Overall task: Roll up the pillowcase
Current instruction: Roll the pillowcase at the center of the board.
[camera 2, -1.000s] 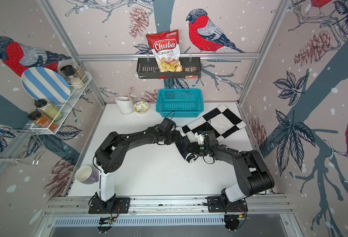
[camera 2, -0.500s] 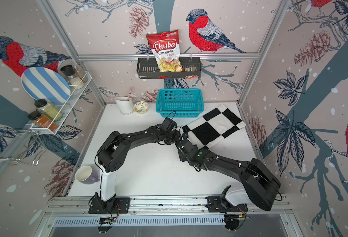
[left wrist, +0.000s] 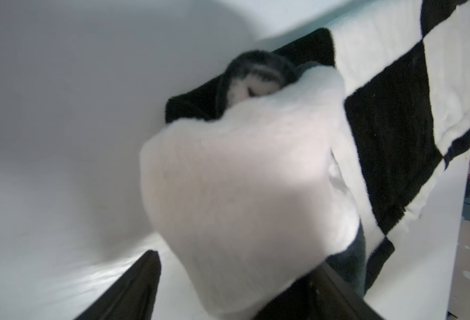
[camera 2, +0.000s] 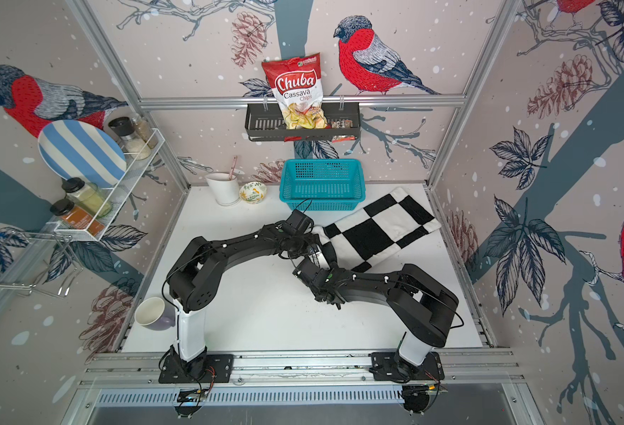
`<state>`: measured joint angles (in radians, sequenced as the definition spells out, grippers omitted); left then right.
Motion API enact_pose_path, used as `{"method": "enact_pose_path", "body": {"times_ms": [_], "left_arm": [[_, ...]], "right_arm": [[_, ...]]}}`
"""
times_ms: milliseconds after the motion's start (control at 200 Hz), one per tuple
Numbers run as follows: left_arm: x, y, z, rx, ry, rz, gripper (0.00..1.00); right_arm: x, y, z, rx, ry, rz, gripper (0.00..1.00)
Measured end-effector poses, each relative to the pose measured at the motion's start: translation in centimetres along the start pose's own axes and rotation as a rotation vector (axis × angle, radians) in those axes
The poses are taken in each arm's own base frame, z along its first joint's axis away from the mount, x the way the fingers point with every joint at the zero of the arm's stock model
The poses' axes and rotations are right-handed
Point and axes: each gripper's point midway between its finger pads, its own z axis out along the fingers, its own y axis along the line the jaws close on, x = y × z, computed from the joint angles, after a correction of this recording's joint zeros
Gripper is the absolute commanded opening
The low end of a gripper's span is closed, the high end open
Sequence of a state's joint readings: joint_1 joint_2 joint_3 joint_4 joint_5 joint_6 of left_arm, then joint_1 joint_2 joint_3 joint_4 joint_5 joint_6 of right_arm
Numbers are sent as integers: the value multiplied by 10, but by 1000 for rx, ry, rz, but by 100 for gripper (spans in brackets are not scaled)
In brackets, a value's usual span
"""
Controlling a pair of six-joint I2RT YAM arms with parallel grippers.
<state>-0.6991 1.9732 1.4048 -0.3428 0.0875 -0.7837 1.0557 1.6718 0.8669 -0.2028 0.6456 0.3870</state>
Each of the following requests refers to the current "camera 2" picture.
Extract orange spice jar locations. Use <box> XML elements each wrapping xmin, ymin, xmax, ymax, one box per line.
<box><xmin>50</xmin><ymin>198</ymin><xmax>105</xmax><ymax>237</ymax></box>

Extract purple white cup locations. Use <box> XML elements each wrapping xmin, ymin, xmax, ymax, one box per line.
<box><xmin>134</xmin><ymin>297</ymin><xmax>176</xmax><ymax>331</ymax></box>

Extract glass salt shaker black lid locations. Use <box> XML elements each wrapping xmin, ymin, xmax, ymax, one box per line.
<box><xmin>108</xmin><ymin>116</ymin><xmax>152</xmax><ymax>160</ymax></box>

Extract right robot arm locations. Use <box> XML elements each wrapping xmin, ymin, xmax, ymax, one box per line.
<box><xmin>293</xmin><ymin>259</ymin><xmax>460</xmax><ymax>372</ymax></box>

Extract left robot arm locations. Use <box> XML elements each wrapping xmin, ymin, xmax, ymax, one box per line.
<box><xmin>164</xmin><ymin>221</ymin><xmax>337</xmax><ymax>363</ymax></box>

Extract black wall-mounted wire shelf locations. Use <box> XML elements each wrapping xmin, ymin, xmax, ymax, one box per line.
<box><xmin>244</xmin><ymin>103</ymin><xmax>361</xmax><ymax>142</ymax></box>

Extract black white checkered pillowcase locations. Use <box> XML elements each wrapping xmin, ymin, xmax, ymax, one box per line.
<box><xmin>313</xmin><ymin>188</ymin><xmax>441</xmax><ymax>273</ymax></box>

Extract green spice jar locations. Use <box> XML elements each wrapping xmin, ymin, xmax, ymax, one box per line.
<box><xmin>61</xmin><ymin>177</ymin><xmax>113</xmax><ymax>218</ymax></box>

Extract white wire wall rack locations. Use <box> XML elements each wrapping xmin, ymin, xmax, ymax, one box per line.
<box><xmin>53</xmin><ymin>129</ymin><xmax>166</xmax><ymax>242</ymax></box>

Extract teal plastic basket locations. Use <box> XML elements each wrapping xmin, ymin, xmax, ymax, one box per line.
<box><xmin>279</xmin><ymin>159</ymin><xmax>366</xmax><ymax>212</ymax></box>

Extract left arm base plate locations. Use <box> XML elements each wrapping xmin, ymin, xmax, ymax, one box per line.
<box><xmin>158</xmin><ymin>350</ymin><xmax>234</xmax><ymax>384</ymax></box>

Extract white mug with straw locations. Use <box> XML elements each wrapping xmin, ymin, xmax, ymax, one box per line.
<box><xmin>206</xmin><ymin>173</ymin><xmax>240</xmax><ymax>206</ymax></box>

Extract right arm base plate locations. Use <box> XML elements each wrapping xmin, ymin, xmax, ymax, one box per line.
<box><xmin>370</xmin><ymin>352</ymin><xmax>445</xmax><ymax>384</ymax></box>

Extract small floral ceramic bowl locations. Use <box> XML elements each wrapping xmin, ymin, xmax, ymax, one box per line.
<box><xmin>239</xmin><ymin>182</ymin><xmax>268</xmax><ymax>205</ymax></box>

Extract blue white striped plate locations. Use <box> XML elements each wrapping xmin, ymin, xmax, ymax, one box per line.
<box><xmin>37</xmin><ymin>120</ymin><xmax>128</xmax><ymax>189</ymax></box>

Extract red Chuba chips bag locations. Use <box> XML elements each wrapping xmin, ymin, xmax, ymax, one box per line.
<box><xmin>262</xmin><ymin>53</ymin><xmax>328</xmax><ymax>130</ymax></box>

